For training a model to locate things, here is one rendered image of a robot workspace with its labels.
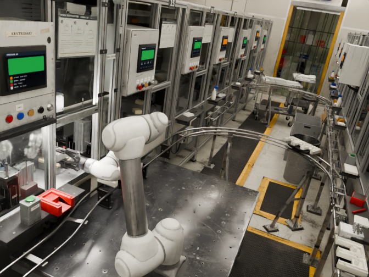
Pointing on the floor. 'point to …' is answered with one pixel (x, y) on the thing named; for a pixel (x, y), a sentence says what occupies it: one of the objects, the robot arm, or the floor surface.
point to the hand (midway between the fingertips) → (60, 155)
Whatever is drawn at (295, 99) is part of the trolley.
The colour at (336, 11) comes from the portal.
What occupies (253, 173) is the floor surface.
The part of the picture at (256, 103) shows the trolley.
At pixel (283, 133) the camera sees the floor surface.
